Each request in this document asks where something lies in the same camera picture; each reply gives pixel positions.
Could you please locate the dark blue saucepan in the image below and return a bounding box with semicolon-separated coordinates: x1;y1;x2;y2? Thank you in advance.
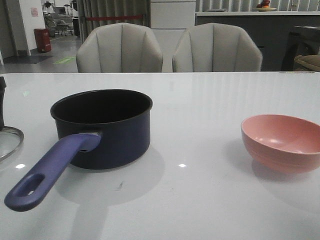
4;89;153;212

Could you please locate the dark grey counter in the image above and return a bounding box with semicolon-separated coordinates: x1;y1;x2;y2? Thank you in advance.
195;11;320;72

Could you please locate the beige chair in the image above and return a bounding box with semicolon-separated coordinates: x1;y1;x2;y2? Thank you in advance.
172;23;263;73
76;22;163;73

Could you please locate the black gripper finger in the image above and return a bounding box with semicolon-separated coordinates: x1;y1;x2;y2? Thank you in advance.
0;76;7;130

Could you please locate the left beige chair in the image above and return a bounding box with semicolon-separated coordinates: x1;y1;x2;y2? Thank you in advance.
76;22;163;73

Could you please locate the olive cushion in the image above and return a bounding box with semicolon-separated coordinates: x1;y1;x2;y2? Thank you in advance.
294;54;320;72

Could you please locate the white cabinet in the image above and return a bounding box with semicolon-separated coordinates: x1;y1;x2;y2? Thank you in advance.
150;0;196;73

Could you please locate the pink bowl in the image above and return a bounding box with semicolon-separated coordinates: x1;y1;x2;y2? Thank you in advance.
241;114;320;174

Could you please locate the glass lid blue knob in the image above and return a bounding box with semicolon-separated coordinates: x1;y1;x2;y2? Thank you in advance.
0;126;24;162

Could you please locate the fruit plate on counter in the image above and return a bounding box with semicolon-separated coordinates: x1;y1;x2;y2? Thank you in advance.
255;0;277;12

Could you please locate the right beige chair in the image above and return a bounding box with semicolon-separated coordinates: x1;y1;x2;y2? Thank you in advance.
172;23;263;73

